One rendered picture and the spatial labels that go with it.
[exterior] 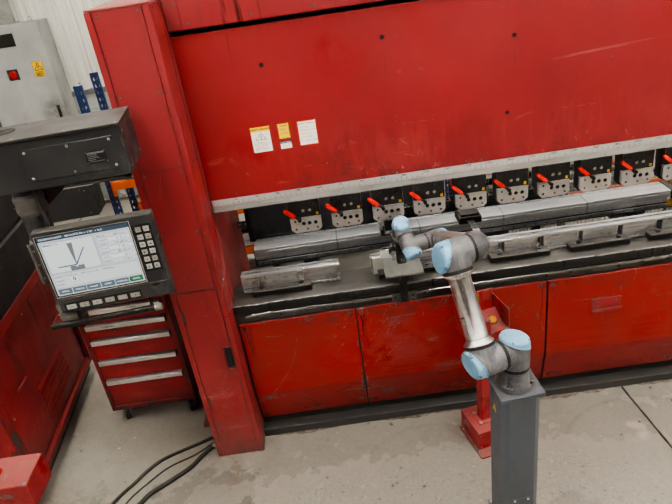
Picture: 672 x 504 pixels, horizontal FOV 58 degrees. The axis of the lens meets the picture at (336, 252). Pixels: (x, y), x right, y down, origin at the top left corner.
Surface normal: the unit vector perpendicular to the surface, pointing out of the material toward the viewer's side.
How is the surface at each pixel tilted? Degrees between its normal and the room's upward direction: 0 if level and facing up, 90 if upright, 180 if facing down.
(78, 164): 90
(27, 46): 90
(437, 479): 0
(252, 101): 90
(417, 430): 0
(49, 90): 90
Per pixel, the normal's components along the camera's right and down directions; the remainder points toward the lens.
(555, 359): 0.08, 0.65
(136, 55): 0.06, 0.46
